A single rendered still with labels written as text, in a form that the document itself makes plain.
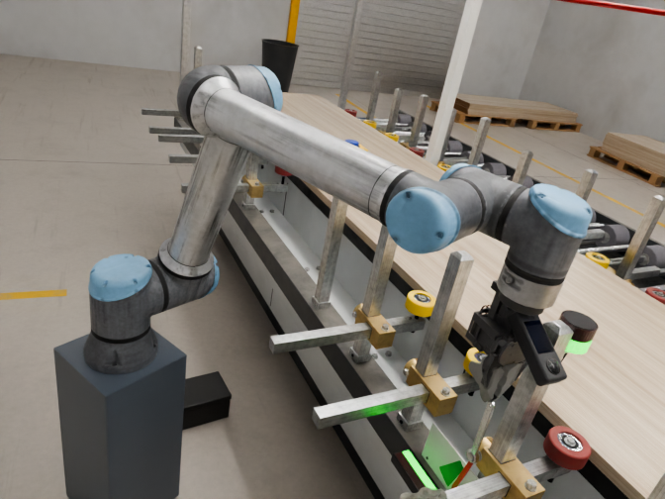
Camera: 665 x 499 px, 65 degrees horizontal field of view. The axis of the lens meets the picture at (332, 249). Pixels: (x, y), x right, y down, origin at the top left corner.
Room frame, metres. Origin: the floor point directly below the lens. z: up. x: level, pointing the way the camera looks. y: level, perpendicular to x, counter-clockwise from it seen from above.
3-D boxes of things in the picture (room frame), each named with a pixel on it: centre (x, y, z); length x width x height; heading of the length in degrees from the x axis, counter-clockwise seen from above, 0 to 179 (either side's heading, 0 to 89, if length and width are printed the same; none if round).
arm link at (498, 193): (0.78, -0.21, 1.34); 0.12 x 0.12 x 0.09; 53
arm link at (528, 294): (0.72, -0.31, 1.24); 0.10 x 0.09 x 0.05; 121
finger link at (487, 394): (0.72, -0.29, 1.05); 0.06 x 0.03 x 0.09; 31
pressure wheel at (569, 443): (0.77, -0.52, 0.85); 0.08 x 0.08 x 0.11
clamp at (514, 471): (0.72, -0.40, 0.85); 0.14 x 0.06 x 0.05; 31
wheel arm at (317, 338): (1.10, -0.09, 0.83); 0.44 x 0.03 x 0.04; 121
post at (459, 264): (0.95, -0.26, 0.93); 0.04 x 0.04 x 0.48; 31
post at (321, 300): (1.39, 0.00, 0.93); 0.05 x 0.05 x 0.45; 31
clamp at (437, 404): (0.93, -0.27, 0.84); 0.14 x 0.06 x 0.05; 31
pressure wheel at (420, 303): (1.20, -0.26, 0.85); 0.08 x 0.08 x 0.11
